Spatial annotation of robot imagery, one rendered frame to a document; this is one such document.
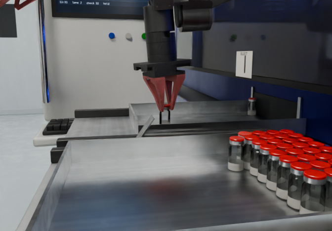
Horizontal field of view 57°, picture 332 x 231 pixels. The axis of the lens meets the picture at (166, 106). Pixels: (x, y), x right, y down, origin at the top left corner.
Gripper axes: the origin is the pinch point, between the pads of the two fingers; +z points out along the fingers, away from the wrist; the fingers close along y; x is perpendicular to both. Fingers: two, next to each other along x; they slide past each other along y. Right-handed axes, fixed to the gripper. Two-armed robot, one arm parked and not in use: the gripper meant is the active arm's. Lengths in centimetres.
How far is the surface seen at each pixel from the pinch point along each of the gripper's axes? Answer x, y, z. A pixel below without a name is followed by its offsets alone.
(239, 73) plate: 4.1, 21.8, -3.9
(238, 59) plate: 4.7, 22.3, -7.2
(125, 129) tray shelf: 8.0, -6.5, 5.4
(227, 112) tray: 13.3, 24.6, 8.1
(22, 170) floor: 241, -40, 93
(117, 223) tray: -28.8, -19.0, 3.6
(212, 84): 43, 40, 5
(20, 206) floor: 166, -42, 92
